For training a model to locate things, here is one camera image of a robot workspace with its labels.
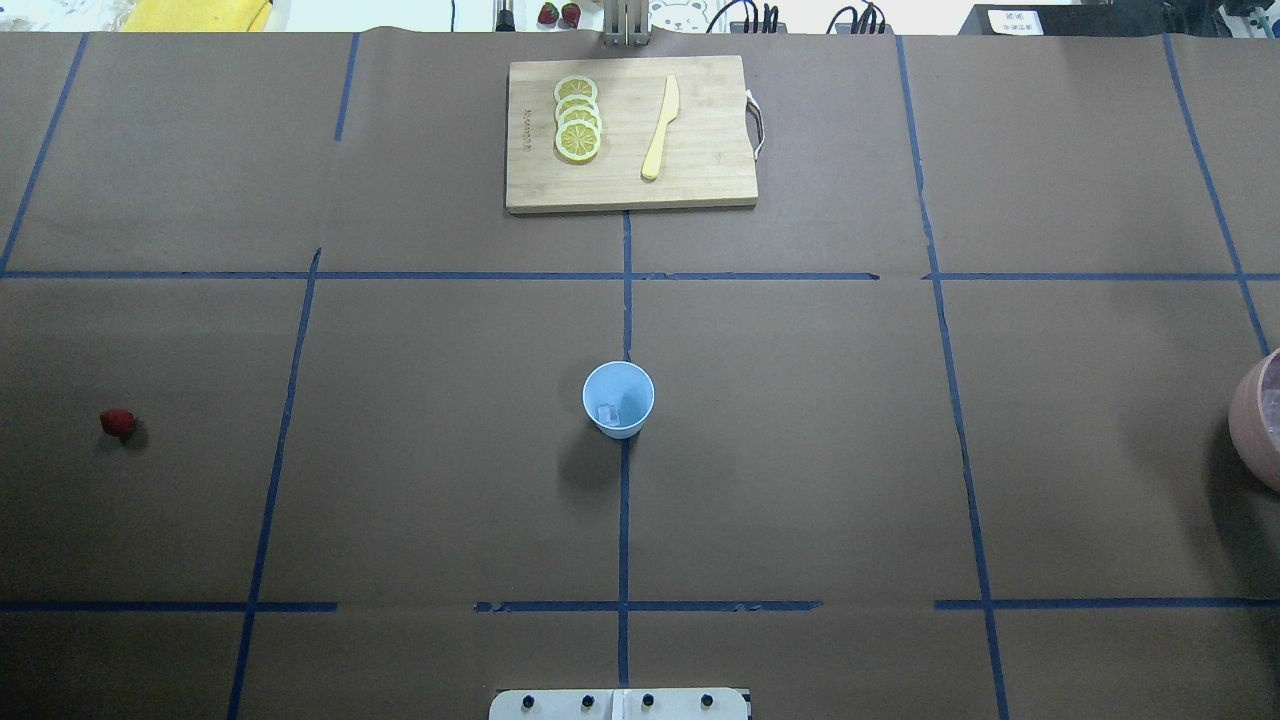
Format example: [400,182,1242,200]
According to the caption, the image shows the light blue cup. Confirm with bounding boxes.
[581,361,655,439]

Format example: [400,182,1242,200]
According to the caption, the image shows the pink bowl with ice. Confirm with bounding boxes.
[1228,350,1279,495]

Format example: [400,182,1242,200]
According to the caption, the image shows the wooden cutting board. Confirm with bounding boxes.
[506,55,759,215]

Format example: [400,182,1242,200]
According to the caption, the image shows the lemon slice four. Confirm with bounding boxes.
[554,123,603,164]

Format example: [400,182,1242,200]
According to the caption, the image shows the yellow plastic knife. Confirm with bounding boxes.
[640,76,681,182]

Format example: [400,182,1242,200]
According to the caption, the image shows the lemon slice three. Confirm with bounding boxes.
[557,106,603,132]

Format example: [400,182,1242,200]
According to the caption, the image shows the lemon slice two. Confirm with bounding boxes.
[556,94,602,124]

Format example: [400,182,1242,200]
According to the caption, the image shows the lemon slice one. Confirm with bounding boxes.
[553,76,599,104]

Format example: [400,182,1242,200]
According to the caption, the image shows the white pillar with base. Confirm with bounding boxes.
[488,687,753,719]

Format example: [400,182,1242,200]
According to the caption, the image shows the strawberry on tray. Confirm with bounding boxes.
[559,3,582,29]
[536,1,561,28]

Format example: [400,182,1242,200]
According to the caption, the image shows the red strawberry on table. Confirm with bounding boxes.
[99,409,138,442]

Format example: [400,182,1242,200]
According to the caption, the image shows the yellow cloth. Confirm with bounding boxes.
[122,1,274,33]

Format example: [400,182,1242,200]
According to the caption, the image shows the aluminium frame post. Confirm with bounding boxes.
[602,0,652,47]

